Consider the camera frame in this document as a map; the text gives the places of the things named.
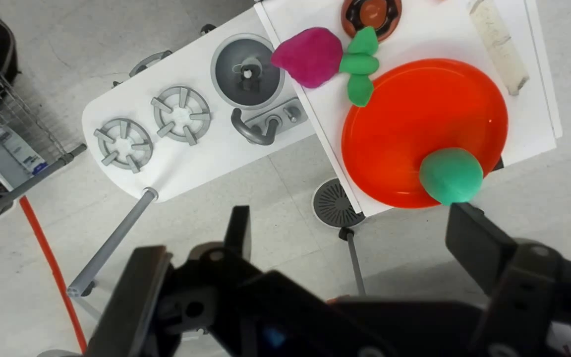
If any orange floor cable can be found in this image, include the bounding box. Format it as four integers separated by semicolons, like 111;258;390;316
17;195;91;355

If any chocolate toy donut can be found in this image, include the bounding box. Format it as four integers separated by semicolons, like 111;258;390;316
341;0;402;40

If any orange plastic plate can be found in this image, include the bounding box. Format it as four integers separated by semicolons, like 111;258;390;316
341;60;507;209

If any purple plush beet toy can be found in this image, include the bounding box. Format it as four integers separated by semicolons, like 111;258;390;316
271;26;380;108

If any white toy kitchen counter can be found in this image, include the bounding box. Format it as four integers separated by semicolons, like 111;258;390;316
253;0;563;217

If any grey support pole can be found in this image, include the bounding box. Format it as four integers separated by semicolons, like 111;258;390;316
67;189;158;298

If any white toy kitchen stove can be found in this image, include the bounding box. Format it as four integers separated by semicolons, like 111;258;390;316
81;10;313;201

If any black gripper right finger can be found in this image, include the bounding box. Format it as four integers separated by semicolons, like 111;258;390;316
446;205;571;357

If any beige tape strip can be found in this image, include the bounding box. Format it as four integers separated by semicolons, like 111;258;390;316
469;0;529;96

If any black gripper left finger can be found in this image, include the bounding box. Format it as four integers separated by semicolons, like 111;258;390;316
85;246;170;357

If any green plush ball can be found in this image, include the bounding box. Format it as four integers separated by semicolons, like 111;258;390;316
418;149;483;205

